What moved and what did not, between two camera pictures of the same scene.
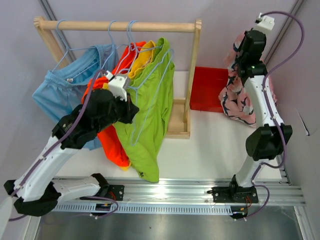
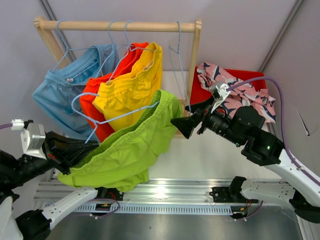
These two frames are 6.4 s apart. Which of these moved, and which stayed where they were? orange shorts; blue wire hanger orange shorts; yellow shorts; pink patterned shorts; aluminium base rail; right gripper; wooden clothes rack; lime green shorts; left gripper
Moved: yellow shorts; right gripper; blue wire hanger orange shorts; pink patterned shorts; lime green shorts; left gripper
Stayed: wooden clothes rack; aluminium base rail; orange shorts
